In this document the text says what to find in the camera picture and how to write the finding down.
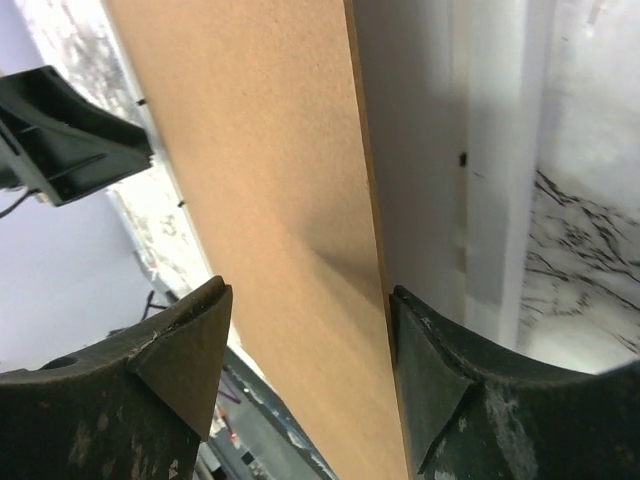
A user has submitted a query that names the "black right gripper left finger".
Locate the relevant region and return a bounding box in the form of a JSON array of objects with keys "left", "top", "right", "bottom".
[{"left": 1, "top": 277, "right": 233, "bottom": 479}]

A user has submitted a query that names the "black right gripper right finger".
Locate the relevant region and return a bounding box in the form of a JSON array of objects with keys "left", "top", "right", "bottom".
[{"left": 390, "top": 286, "right": 639, "bottom": 479}]

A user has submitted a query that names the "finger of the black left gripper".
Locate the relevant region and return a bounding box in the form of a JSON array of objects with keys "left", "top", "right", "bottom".
[{"left": 1, "top": 66, "right": 153, "bottom": 207}]

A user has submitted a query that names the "brown backing board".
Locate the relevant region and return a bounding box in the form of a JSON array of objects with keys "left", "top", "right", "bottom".
[{"left": 107, "top": 1, "right": 409, "bottom": 479}]

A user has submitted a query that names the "white photo paper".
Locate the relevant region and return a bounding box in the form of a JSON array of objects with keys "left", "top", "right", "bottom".
[{"left": 354, "top": 1, "right": 464, "bottom": 321}]

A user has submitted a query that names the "white picture frame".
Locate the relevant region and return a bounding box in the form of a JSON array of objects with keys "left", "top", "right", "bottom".
[{"left": 450, "top": 1, "right": 556, "bottom": 349}]

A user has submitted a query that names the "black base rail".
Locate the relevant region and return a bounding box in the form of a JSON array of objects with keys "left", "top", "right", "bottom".
[{"left": 193, "top": 349, "right": 336, "bottom": 480}]

